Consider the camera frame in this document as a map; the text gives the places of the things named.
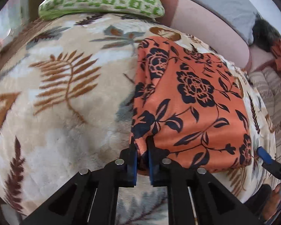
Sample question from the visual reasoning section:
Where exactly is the striped beige cushion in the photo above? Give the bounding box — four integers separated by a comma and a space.
249, 67, 281, 163

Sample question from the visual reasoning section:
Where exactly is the stained glass window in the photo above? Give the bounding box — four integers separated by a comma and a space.
0, 0, 30, 52

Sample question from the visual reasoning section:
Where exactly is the person right hand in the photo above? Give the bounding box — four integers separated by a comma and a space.
261, 183, 281, 221

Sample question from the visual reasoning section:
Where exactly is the beige leaf print blanket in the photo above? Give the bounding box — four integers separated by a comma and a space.
0, 13, 276, 224

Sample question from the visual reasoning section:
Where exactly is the pink quilted bolster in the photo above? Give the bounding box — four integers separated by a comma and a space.
157, 0, 251, 71

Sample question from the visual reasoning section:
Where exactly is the dark furry garment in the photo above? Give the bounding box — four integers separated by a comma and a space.
252, 18, 281, 52

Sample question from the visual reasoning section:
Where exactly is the grey pillow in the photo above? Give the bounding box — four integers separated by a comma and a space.
192, 0, 258, 45

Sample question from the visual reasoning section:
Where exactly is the orange black floral blouse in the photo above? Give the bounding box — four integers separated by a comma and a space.
131, 37, 252, 172

